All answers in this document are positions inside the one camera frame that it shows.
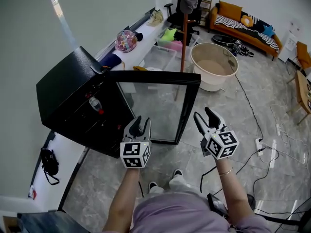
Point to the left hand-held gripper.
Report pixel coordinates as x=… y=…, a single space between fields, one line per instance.
x=132 y=154

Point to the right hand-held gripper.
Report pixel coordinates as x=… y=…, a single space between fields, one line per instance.
x=222 y=144

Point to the black shoulder bag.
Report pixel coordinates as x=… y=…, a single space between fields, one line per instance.
x=49 y=161

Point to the person's right forearm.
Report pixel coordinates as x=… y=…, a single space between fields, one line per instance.
x=233 y=198

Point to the person's left forearm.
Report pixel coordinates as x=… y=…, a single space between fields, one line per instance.
x=122 y=198

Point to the black glass-door mini fridge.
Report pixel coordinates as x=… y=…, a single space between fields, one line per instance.
x=65 y=81

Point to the clear bottle with red cap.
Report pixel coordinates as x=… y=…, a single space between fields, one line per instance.
x=96 y=104

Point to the wide white power strip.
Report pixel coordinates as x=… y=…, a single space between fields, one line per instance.
x=259 y=147

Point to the person's left black shoe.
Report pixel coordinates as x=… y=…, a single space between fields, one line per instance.
x=153 y=185

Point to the person's black shoe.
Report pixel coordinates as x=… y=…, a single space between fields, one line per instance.
x=177 y=173
x=153 y=185

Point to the person's right black shoe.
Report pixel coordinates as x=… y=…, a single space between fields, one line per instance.
x=177 y=173

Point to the round white tub table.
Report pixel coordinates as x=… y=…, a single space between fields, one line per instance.
x=213 y=67

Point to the yellow item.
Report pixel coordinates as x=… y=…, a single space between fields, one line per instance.
x=139 y=68

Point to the person's light grey trousers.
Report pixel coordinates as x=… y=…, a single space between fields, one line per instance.
x=177 y=184

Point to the slim white power strip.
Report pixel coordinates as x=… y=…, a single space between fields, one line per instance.
x=278 y=130

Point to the navy cloth bag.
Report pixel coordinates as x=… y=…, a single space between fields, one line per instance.
x=110 y=61

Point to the clear plastic storage bin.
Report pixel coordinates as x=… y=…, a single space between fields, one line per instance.
x=158 y=57
x=192 y=41

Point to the wooden coat rack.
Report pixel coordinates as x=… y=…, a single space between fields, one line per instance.
x=184 y=45

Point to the black round tray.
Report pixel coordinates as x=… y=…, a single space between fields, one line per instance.
x=222 y=39

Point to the pink cloth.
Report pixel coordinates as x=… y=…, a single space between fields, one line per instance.
x=176 y=45

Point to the person's lilac shirt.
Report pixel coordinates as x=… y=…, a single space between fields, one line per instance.
x=175 y=215

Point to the orange sofa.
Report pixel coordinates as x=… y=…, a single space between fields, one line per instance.
x=228 y=31

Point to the small black item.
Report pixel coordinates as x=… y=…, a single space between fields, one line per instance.
x=139 y=36

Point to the neon green cloth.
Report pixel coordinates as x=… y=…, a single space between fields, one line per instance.
x=167 y=34

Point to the black and white striped blanket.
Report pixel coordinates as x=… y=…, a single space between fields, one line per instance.
x=226 y=21

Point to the flower-shaped cushion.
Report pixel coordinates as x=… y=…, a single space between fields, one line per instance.
x=247 y=21

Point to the blue star cushion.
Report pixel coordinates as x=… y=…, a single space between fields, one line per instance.
x=268 y=30

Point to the white water dispenser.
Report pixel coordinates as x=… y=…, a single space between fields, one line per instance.
x=290 y=42

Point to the black standing fan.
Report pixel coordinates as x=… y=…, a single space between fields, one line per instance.
x=277 y=218

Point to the black office chair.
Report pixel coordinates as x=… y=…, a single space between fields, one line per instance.
x=176 y=16

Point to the orange armchair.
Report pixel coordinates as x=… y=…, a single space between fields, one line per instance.
x=303 y=54

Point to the orange cushion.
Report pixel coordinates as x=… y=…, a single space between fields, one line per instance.
x=229 y=10

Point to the beige fabric bag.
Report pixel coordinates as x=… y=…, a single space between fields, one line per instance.
x=155 y=18

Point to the red and white packet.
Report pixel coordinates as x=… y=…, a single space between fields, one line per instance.
x=32 y=192

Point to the black plastic-wrapped table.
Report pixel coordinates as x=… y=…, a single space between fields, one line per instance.
x=48 y=223

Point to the brown cardboard box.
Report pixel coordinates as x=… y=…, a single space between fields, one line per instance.
x=9 y=224

